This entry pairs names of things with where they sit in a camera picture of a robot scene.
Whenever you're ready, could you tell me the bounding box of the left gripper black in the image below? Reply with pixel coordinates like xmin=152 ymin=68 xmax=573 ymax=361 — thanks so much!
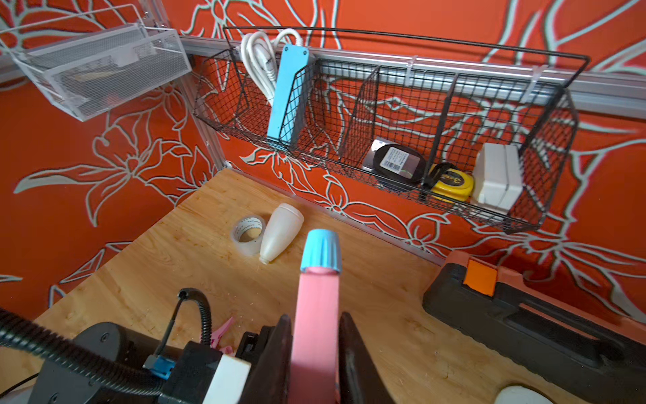
xmin=235 ymin=326 xmax=274 ymax=369

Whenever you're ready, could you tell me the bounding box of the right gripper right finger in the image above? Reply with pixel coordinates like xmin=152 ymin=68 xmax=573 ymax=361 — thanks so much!
xmin=338 ymin=311 xmax=395 ymax=404

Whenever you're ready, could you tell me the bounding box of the pink blue spray nozzle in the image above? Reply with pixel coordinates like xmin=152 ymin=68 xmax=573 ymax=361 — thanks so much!
xmin=288 ymin=229 xmax=342 ymax=403

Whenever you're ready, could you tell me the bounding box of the white spray bottle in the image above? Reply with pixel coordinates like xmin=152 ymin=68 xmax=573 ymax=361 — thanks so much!
xmin=259 ymin=203 xmax=304 ymax=264

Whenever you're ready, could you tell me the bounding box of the white tape roll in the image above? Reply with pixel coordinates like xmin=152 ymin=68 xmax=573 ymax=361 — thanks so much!
xmin=494 ymin=385 xmax=553 ymax=404

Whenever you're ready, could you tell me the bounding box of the black yellow tape measure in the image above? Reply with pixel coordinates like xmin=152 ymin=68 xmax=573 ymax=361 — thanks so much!
xmin=422 ymin=163 xmax=475 ymax=202

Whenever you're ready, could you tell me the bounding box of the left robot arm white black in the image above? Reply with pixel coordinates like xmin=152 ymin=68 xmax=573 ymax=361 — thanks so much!
xmin=1 ymin=288 xmax=226 ymax=403

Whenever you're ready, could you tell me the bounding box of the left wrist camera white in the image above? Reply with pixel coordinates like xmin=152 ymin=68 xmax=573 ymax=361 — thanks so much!
xmin=160 ymin=340 xmax=252 ymax=404

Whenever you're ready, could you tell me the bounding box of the clear plastic wall bin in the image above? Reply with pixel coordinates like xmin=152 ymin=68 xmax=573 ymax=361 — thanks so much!
xmin=1 ymin=1 xmax=191 ymax=122

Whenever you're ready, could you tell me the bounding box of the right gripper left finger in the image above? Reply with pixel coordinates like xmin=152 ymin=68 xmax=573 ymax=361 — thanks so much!
xmin=239 ymin=315 xmax=293 ymax=403

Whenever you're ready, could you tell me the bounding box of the white small box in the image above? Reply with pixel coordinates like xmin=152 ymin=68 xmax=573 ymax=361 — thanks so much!
xmin=471 ymin=143 xmax=523 ymax=214

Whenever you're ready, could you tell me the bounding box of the black round device with label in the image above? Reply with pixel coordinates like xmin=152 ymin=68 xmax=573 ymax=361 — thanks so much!
xmin=361 ymin=137 xmax=427 ymax=193

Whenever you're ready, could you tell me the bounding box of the black wire basket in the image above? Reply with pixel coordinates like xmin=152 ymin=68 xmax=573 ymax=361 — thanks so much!
xmin=194 ymin=44 xmax=580 ymax=234

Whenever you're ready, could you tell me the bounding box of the clear tape roll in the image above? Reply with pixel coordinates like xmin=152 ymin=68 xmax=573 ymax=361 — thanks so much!
xmin=230 ymin=215 xmax=266 ymax=257

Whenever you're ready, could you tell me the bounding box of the black orange tool case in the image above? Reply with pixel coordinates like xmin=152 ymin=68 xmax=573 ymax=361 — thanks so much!
xmin=422 ymin=252 xmax=645 ymax=403

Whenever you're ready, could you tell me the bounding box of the white cable bundle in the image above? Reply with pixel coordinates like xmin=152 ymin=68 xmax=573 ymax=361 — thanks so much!
xmin=239 ymin=27 xmax=304 ymax=107

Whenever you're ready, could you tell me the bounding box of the light blue box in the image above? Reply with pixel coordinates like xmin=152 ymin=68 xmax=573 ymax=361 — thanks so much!
xmin=267 ymin=45 xmax=310 ymax=150

